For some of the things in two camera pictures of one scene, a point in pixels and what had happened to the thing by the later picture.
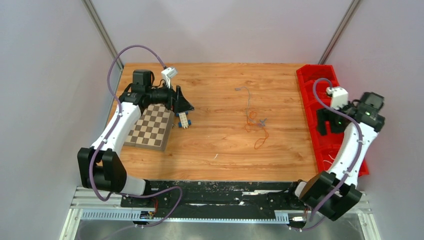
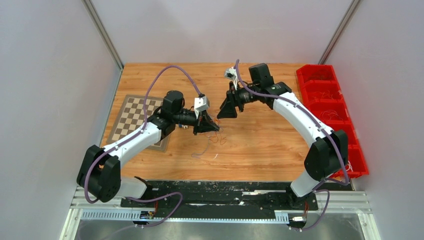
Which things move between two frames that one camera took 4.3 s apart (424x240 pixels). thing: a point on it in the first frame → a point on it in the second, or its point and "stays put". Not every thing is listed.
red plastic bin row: [315, 79] stays put
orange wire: [265, 139] → [215, 136]
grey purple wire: [262, 122] → [202, 153]
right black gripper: [324, 115] → [227, 109]
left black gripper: [180, 104] → [204, 124]
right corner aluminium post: [339, 32] stays put
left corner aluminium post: [92, 13] stays put
